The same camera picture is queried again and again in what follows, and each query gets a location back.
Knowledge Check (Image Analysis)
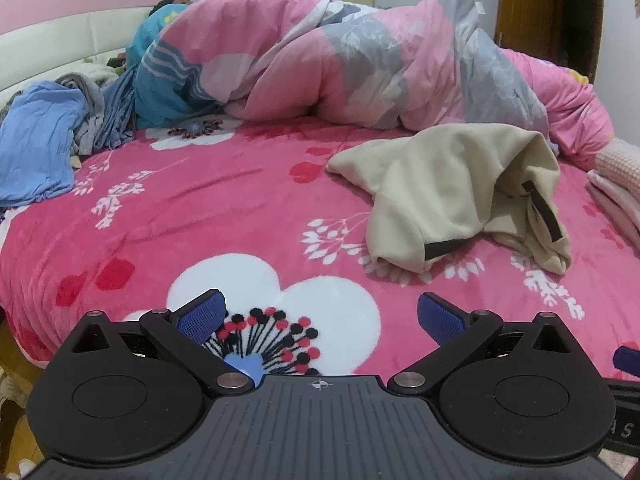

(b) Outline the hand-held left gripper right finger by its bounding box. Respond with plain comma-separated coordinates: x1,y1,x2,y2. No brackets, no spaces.
387,291,571,397

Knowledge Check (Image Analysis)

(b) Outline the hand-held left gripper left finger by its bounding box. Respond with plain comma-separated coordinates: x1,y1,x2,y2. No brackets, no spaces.
71,288,256,397

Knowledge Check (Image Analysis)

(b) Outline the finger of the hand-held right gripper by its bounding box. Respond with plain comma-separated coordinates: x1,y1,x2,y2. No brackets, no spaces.
612,344,640,382

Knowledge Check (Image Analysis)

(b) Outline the beige jacket with black trim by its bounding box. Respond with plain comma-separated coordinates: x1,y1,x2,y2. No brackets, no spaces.
326,122,572,275

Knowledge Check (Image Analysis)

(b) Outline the pink floral fleece blanket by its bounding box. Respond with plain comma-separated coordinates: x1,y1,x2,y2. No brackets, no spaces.
0,110,640,391

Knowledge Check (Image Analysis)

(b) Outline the light blue cloth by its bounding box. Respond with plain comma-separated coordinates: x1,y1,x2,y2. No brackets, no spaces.
0,81,91,207

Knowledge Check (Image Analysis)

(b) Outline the pink grey floral quilt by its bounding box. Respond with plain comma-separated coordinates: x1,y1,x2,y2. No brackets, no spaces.
137,0,618,171

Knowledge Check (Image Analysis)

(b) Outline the teal patterned cloth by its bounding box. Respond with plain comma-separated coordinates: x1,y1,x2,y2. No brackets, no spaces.
125,2,191,68

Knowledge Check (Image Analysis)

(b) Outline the pink white headboard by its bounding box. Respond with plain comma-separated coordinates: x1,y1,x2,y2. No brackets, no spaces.
0,0,191,106

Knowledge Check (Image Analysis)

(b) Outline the brown wooden door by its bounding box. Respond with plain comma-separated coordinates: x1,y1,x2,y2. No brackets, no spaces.
494,0,606,83

